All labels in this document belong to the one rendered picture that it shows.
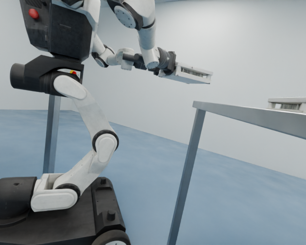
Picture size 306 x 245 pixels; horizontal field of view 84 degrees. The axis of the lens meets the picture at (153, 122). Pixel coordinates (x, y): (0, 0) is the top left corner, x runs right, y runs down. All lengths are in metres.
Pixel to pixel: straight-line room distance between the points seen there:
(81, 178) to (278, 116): 0.93
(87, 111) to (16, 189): 0.50
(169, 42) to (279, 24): 1.94
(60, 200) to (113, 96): 3.81
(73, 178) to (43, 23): 0.73
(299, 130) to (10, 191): 1.08
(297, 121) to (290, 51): 3.41
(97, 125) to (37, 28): 0.48
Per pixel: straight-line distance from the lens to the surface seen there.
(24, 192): 1.08
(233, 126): 3.53
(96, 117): 0.93
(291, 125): 0.33
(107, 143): 0.92
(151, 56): 0.79
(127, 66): 1.05
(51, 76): 0.92
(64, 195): 1.04
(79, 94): 0.88
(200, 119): 0.88
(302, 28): 3.84
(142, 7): 0.61
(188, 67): 1.00
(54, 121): 1.57
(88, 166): 1.01
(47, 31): 0.90
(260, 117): 0.39
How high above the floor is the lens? 0.88
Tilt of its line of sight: 9 degrees down
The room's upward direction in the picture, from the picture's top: 10 degrees clockwise
